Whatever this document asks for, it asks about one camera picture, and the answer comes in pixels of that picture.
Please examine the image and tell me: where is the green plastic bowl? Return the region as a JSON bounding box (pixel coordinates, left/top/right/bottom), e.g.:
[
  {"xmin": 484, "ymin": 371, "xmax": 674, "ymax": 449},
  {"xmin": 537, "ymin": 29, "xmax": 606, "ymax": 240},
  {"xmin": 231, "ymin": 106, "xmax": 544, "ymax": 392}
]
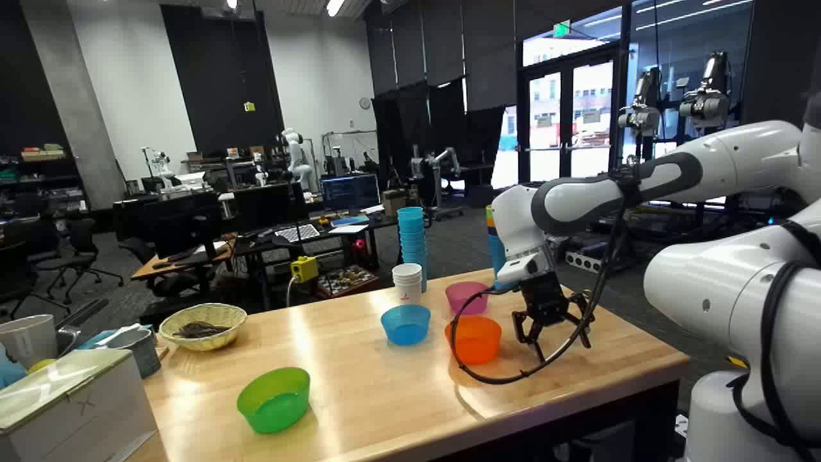
[{"xmin": 234, "ymin": 365, "xmax": 313, "ymax": 435}]

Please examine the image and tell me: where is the black office chair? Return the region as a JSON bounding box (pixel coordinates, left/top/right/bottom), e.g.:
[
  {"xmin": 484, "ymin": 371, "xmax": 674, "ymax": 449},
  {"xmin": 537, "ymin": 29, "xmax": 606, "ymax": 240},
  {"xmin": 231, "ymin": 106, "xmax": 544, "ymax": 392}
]
[{"xmin": 36, "ymin": 215, "xmax": 129, "ymax": 303}]

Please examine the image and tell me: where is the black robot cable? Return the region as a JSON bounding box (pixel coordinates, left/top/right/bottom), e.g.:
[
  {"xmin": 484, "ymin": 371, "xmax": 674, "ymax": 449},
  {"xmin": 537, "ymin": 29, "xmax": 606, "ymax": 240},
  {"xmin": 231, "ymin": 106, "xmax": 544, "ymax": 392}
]
[{"xmin": 448, "ymin": 163, "xmax": 644, "ymax": 387}]

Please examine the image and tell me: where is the large white plastic cup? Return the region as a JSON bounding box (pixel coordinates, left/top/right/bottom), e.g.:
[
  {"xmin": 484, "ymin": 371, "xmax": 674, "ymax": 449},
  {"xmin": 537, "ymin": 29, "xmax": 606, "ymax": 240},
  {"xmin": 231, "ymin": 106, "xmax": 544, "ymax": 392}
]
[{"xmin": 0, "ymin": 310, "xmax": 61, "ymax": 366}]

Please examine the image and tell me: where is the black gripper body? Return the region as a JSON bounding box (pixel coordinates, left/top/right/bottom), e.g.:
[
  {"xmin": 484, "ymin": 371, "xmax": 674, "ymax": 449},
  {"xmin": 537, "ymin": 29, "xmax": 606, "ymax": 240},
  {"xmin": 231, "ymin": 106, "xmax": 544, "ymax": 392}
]
[{"xmin": 516, "ymin": 269, "xmax": 574, "ymax": 329}]

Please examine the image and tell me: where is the white cardboard box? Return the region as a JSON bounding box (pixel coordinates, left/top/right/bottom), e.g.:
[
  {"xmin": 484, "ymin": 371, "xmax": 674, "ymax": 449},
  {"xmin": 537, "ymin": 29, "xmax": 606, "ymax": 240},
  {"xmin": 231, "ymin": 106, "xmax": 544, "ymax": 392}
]
[{"xmin": 0, "ymin": 347, "xmax": 161, "ymax": 462}]

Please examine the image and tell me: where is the white humanoid robot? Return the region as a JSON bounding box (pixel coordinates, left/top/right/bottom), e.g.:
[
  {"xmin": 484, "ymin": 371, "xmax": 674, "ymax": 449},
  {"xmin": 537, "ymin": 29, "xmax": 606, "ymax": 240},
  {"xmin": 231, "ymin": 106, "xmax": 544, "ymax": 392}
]
[{"xmin": 280, "ymin": 129, "xmax": 317, "ymax": 194}]

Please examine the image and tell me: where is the black computer monitor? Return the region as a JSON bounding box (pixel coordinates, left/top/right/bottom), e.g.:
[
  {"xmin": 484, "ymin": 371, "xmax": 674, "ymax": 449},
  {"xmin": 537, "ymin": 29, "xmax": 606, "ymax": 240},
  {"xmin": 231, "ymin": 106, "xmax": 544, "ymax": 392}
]
[
  {"xmin": 112, "ymin": 189, "xmax": 229, "ymax": 256},
  {"xmin": 231, "ymin": 181, "xmax": 311, "ymax": 234}
]

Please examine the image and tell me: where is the grey device on stand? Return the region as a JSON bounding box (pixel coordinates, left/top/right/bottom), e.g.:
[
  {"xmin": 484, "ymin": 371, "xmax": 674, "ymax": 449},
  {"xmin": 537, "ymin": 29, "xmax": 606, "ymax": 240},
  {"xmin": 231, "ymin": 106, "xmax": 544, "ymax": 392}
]
[
  {"xmin": 676, "ymin": 49, "xmax": 734, "ymax": 134},
  {"xmin": 619, "ymin": 64, "xmax": 667, "ymax": 144}
]

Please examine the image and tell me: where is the blue lit computer screen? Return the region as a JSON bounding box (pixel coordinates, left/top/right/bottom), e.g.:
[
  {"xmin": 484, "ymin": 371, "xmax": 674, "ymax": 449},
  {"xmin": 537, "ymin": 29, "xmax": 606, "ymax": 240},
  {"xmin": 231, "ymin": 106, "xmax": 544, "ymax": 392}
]
[{"xmin": 321, "ymin": 172, "xmax": 383, "ymax": 215}]

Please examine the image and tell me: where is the orange plastic bowl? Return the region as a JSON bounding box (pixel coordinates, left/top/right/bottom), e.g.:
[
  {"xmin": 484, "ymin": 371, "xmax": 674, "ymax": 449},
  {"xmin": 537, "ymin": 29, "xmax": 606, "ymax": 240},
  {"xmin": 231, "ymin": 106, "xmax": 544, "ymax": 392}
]
[{"xmin": 440, "ymin": 315, "xmax": 506, "ymax": 366}]

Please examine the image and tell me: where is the blue cup stack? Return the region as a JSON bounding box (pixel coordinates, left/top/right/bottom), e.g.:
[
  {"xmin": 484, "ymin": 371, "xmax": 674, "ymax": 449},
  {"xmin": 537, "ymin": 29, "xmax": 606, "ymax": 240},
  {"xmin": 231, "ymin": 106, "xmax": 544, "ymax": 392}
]
[{"xmin": 395, "ymin": 202, "xmax": 429, "ymax": 269}]

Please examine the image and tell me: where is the pink plastic cup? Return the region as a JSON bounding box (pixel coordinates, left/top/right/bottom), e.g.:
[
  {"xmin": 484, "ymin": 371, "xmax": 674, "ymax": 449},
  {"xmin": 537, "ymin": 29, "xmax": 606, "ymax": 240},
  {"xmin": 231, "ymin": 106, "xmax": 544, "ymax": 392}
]
[{"xmin": 444, "ymin": 280, "xmax": 489, "ymax": 319}]

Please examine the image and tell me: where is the blue plastic bowl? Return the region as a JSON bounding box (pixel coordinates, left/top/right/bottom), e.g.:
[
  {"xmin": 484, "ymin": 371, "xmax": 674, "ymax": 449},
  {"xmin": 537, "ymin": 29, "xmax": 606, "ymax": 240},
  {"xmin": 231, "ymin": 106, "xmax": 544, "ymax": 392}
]
[{"xmin": 378, "ymin": 303, "xmax": 433, "ymax": 349}]

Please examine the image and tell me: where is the small yellow box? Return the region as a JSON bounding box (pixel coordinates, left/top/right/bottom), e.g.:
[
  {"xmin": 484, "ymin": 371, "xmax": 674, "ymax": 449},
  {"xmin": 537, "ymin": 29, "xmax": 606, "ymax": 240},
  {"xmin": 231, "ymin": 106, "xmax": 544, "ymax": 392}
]
[{"xmin": 288, "ymin": 252, "xmax": 322, "ymax": 285}]

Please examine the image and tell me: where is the white cup stack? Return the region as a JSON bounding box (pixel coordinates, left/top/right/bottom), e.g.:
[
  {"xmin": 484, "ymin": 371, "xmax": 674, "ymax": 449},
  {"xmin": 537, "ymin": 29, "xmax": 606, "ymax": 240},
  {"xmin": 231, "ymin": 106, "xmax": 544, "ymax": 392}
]
[{"xmin": 389, "ymin": 258, "xmax": 426, "ymax": 306}]

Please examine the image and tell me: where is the glass double door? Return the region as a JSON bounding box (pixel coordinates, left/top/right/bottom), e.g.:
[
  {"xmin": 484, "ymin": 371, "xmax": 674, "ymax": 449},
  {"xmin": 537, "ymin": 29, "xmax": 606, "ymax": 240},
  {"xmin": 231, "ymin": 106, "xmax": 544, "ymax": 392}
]
[{"xmin": 516, "ymin": 44, "xmax": 629, "ymax": 188}]

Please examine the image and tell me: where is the crate of mixed items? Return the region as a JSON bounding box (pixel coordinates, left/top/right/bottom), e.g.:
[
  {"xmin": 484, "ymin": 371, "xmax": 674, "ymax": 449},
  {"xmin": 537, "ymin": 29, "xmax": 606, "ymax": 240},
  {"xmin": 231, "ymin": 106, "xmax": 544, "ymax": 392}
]
[{"xmin": 317, "ymin": 262, "xmax": 383, "ymax": 301}]

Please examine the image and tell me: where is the woven yellow basket bowl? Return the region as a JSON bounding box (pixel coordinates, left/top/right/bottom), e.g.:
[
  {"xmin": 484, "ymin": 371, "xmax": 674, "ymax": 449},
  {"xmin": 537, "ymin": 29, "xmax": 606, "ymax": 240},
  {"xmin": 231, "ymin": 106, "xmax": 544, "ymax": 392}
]
[{"xmin": 157, "ymin": 301, "xmax": 252, "ymax": 355}]

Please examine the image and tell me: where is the grey metal container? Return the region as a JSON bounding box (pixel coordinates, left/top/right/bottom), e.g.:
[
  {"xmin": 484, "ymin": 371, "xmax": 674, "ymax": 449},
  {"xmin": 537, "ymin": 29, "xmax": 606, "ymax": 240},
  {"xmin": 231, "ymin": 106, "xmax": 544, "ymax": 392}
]
[{"xmin": 80, "ymin": 321, "xmax": 163, "ymax": 380}]

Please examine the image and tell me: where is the small wooden desk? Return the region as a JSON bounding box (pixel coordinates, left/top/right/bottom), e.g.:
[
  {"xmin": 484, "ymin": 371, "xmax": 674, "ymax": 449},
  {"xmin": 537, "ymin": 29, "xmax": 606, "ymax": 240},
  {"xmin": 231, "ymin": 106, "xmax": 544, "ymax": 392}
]
[{"xmin": 129, "ymin": 238, "xmax": 238, "ymax": 288}]

